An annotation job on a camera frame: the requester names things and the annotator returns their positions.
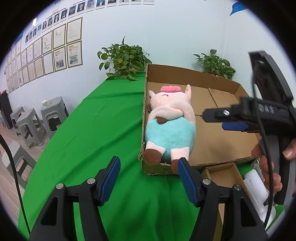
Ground white handheld fan device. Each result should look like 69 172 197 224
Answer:
243 169 269 223

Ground pink pig plush toy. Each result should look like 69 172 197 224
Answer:
143 84 196 174

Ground narrow cardboard insert box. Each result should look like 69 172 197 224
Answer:
201 162 246 241

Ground green white medicine box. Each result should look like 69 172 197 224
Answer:
250 158 265 182

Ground person right hand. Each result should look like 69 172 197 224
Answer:
251 138 296 194

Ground large cardboard tray box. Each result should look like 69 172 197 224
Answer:
138 64 260 176

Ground right potted green plant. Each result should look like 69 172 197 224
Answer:
193 49 236 80

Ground potted green plant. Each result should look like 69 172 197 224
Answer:
193 49 236 80
97 40 152 81

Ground grey plastic stool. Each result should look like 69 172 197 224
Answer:
16 108 46 149
1 141 37 189
41 96 69 139
10 106 25 136

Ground left potted green plant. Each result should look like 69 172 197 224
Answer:
97 40 152 81

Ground green tablecloth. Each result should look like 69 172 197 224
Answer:
17 71 287 241

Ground black cabinet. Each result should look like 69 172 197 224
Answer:
0 90 13 130

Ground framed certificates on wall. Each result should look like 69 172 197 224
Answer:
4 14 83 93

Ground portrait photo row on wall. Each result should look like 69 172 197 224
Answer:
23 1 155 46

